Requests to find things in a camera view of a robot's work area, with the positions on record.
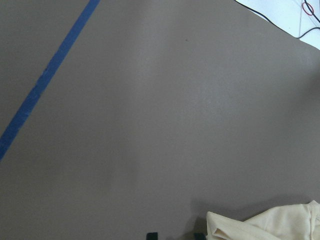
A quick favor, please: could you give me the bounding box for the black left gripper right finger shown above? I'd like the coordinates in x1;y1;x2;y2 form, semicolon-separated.
193;232;206;240

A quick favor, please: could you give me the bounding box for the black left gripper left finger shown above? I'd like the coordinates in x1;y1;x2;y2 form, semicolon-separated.
146;232;158;240

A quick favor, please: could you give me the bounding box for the cream long-sleeve printed shirt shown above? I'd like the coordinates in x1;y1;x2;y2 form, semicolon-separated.
206;200;320;240

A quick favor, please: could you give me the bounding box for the red rubber band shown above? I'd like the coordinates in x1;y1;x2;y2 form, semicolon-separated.
301;1;315;16

